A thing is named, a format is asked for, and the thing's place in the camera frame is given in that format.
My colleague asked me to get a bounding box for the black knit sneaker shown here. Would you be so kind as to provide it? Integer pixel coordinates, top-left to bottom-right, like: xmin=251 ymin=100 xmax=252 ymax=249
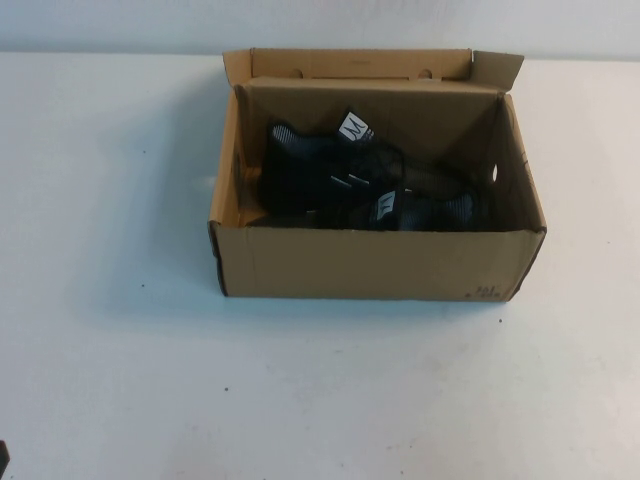
xmin=255 ymin=104 xmax=479 ymax=224
xmin=248 ymin=188 xmax=485 ymax=233

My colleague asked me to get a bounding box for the brown cardboard shoe box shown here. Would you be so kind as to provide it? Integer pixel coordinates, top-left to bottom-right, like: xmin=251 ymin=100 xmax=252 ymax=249
xmin=204 ymin=47 xmax=548 ymax=304

